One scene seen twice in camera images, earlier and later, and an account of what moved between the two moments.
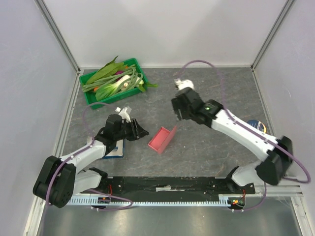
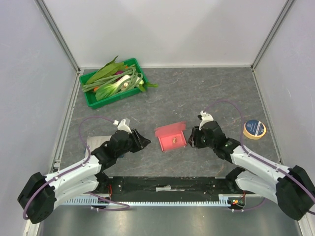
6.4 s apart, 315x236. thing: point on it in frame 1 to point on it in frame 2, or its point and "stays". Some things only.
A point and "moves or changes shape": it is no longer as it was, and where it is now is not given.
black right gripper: (179, 107) to (197, 136)
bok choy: (109, 89) stays
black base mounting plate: (172, 186) stays
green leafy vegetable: (107, 70) stays
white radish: (128, 80) stays
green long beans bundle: (129, 79) stays
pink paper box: (161, 138) moves or changes shape
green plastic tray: (134, 62) stays
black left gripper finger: (138, 132) to (142, 141)
